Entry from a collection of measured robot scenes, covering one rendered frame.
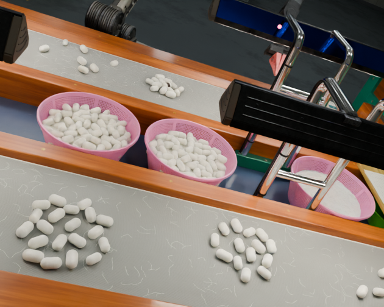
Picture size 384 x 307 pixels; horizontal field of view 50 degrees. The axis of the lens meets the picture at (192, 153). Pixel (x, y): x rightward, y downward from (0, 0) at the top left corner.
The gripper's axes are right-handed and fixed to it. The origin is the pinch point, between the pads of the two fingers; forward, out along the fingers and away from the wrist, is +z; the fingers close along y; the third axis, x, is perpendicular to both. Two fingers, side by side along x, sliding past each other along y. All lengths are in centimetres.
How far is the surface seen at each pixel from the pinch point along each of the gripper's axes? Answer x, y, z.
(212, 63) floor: 200, 15, -108
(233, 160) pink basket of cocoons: -22, -17, 44
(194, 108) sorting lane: -3.7, -27.7, 24.4
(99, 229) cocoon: -45, -48, 72
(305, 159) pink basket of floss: -15.7, 8.5, 35.2
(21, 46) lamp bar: -63, -68, 48
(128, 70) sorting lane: 4, -52, 15
